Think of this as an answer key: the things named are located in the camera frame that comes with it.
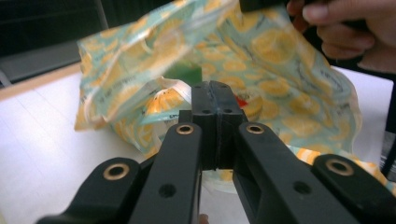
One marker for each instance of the orange print cloth bag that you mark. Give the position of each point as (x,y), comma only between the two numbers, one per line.
(280,62)

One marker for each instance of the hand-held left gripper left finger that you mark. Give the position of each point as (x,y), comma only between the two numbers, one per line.
(186,155)

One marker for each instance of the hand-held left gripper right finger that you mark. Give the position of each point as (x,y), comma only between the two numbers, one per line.
(264,161)

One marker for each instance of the white board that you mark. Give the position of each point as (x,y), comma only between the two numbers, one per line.
(46,149)

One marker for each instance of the green and white box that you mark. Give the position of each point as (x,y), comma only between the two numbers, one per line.
(185,73)

